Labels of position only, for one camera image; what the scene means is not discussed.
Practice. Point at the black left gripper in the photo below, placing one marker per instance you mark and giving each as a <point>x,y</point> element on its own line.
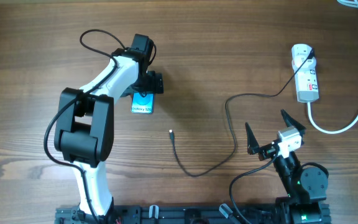
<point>154,84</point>

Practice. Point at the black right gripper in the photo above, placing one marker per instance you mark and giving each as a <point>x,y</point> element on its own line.
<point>266,151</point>

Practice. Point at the Galaxy S25 smartphone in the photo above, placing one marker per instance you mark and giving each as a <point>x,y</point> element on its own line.
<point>142,104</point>

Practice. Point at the white power strip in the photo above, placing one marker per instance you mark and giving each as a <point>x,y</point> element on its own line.
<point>304,66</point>

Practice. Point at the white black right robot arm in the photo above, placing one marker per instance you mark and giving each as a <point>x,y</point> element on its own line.
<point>306,184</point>

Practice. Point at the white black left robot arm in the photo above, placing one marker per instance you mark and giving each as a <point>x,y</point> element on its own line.
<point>84,123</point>

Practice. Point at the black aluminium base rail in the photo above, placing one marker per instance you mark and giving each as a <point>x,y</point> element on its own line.
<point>261,213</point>

